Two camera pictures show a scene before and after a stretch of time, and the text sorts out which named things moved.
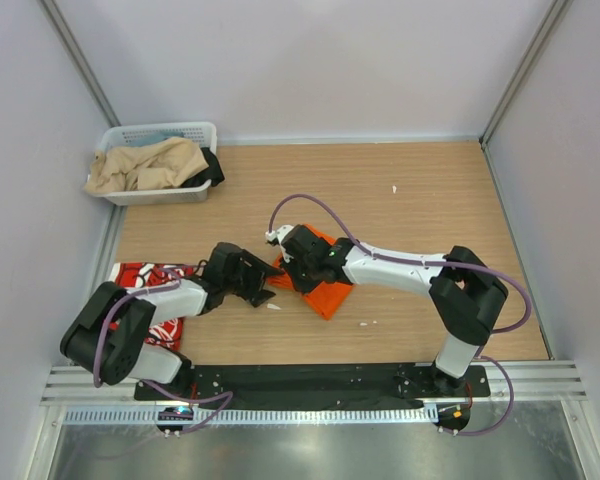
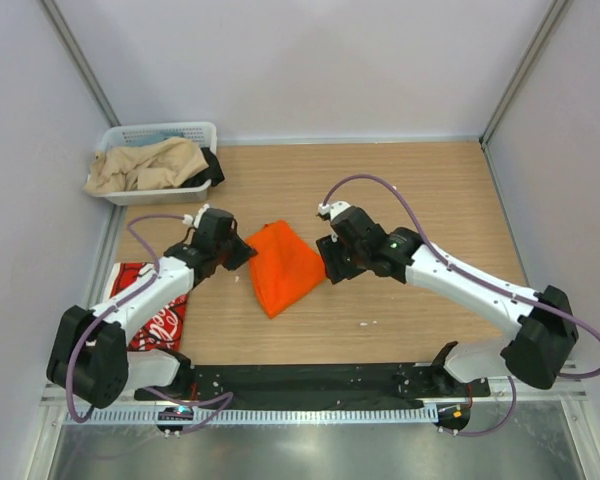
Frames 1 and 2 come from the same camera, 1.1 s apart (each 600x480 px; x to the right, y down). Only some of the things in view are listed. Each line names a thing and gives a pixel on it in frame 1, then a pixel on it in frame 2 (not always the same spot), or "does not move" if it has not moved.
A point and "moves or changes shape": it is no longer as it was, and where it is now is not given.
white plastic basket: x=204 y=133 does not move
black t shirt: x=212 y=173 does not move
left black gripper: x=257 y=269 to x=242 y=254
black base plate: x=319 y=384 does not move
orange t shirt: x=327 y=298 moves or changes shape
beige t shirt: x=147 y=165 does not move
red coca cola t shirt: x=135 y=275 does not move
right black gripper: x=300 y=285 to x=329 y=250
